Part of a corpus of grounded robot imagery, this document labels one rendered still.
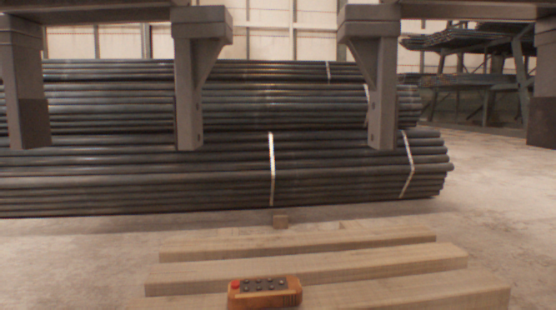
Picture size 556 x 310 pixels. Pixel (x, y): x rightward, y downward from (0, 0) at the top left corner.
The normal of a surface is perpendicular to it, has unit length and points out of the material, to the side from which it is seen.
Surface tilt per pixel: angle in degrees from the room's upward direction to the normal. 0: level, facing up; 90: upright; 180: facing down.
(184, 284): 90
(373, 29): 90
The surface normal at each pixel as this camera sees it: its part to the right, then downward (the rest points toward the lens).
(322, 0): 0.14, 0.11
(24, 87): 1.00, 0.00
